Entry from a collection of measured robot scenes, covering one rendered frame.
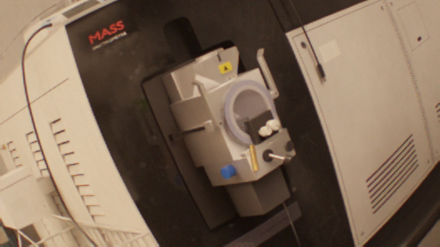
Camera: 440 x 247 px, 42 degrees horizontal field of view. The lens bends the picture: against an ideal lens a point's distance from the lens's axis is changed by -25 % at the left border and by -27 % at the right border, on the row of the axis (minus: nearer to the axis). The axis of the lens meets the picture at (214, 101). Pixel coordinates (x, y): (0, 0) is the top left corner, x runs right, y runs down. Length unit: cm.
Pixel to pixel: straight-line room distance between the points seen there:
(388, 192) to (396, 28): 40
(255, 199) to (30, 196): 45
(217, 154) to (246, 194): 8
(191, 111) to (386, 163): 52
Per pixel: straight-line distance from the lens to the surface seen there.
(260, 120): 103
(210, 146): 104
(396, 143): 145
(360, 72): 137
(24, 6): 225
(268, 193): 107
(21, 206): 124
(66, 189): 124
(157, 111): 107
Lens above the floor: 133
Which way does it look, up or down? 5 degrees down
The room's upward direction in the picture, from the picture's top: 23 degrees counter-clockwise
